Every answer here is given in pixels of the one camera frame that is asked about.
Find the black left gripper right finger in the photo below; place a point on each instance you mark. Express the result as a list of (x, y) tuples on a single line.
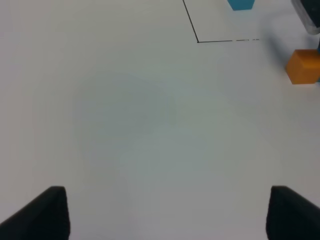
[(290, 216)]

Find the orange block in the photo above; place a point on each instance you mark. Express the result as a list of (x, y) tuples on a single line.
[(303, 67)]

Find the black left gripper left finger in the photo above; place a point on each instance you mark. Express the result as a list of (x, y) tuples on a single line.
[(44, 218)]

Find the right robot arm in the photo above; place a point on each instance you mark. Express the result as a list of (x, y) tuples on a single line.
[(308, 12)]

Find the blue template block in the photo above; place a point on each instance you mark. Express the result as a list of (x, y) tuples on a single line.
[(241, 5)]

